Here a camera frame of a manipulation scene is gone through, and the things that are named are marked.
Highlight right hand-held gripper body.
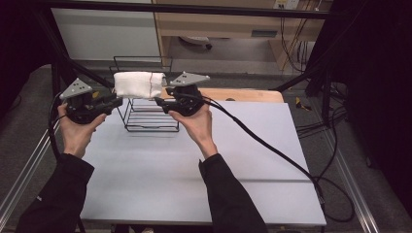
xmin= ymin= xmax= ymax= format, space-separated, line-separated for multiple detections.
xmin=169 ymin=71 xmax=211 ymax=117

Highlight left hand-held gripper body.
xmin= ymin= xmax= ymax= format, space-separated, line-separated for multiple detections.
xmin=58 ymin=77 xmax=108 ymax=125

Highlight black wire rack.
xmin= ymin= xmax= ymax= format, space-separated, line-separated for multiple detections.
xmin=109 ymin=55 xmax=181 ymax=133

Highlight white towel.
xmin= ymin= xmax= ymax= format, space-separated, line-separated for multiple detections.
xmin=113 ymin=71 xmax=167 ymax=100

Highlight person's right hand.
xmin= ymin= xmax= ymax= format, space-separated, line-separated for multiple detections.
xmin=168 ymin=103 xmax=219 ymax=160

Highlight person's left hand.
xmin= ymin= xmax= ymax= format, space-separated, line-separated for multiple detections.
xmin=57 ymin=103 xmax=108 ymax=159

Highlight wooden table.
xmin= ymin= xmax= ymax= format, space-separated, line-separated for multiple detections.
xmin=160 ymin=86 xmax=286 ymax=104

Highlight office chair base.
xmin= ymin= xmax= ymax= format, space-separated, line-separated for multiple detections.
xmin=179 ymin=35 xmax=214 ymax=51

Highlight white cabinet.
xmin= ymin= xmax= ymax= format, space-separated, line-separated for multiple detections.
xmin=50 ymin=0 xmax=163 ymax=62

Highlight light wooden desk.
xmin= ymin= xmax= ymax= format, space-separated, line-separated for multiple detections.
xmin=152 ymin=0 xmax=334 ymax=71

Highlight black curtain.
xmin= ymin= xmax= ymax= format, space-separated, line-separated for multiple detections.
xmin=0 ymin=0 xmax=56 ymax=115
xmin=310 ymin=0 xmax=412 ymax=212

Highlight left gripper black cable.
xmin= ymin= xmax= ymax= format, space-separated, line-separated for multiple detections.
xmin=48 ymin=91 xmax=86 ymax=233

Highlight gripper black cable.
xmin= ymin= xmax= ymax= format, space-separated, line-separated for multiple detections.
xmin=48 ymin=91 xmax=86 ymax=233
xmin=181 ymin=91 xmax=356 ymax=223

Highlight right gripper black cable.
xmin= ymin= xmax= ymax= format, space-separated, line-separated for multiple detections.
xmin=181 ymin=91 xmax=356 ymax=223

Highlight black metal frame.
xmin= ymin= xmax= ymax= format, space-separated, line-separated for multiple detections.
xmin=32 ymin=0 xmax=339 ymax=122

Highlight aluminium floor rail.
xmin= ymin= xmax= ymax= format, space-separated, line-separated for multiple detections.
xmin=0 ymin=120 xmax=62 ymax=222
xmin=319 ymin=127 xmax=381 ymax=233

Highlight hanging cables under desk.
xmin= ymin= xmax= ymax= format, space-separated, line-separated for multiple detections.
xmin=279 ymin=15 xmax=313 ymax=74

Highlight bundle of black floor cables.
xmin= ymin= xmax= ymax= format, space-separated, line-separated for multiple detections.
xmin=295 ymin=105 xmax=348 ymax=139

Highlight white wall socket strip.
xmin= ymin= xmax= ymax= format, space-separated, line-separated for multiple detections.
xmin=273 ymin=0 xmax=300 ymax=11

